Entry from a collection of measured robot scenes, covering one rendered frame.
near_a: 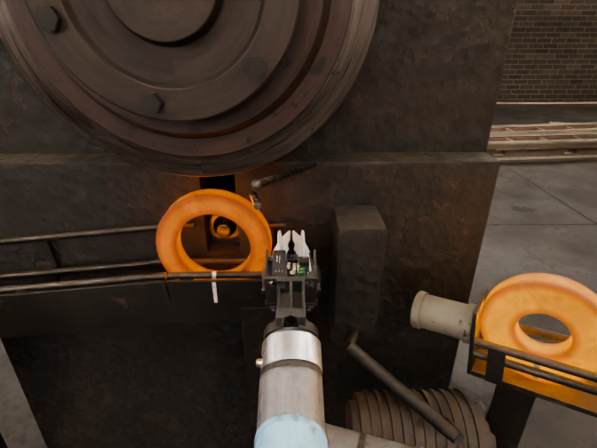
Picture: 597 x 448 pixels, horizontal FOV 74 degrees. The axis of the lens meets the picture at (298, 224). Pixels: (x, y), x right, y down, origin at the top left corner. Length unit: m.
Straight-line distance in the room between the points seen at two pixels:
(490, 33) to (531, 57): 6.86
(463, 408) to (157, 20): 0.68
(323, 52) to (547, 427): 1.30
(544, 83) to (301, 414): 7.52
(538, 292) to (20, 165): 0.80
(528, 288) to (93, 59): 0.58
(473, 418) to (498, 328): 0.17
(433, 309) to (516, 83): 7.03
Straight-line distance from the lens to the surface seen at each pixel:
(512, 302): 0.61
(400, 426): 0.70
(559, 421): 1.56
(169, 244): 0.67
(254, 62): 0.45
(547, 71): 7.78
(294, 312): 0.49
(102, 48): 0.51
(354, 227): 0.61
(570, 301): 0.60
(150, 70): 0.49
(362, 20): 0.55
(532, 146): 4.16
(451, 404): 0.73
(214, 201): 0.62
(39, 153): 0.85
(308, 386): 0.47
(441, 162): 0.71
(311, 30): 0.50
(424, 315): 0.65
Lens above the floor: 1.07
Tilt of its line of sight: 26 degrees down
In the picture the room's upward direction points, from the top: straight up
